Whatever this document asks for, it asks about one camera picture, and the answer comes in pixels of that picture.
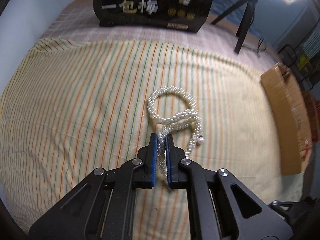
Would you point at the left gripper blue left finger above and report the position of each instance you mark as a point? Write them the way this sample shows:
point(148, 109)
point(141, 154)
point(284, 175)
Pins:
point(102, 205)

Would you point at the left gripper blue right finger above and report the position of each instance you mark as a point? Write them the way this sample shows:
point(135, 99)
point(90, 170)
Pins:
point(220, 206)

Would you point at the cardboard box tray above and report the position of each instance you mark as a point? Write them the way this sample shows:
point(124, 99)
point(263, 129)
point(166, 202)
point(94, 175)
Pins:
point(291, 117)

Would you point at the yellow striped bed sheet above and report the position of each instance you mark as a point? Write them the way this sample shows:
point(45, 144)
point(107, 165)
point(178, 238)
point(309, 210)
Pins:
point(73, 106)

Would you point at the black clothes rack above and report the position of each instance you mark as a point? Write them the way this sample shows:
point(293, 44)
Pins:
point(303, 60)

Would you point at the pink checked blanket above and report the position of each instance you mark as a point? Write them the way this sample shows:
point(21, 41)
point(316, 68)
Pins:
point(78, 22)

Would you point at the black tripod stand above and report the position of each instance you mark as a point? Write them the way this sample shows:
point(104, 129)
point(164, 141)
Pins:
point(246, 21)

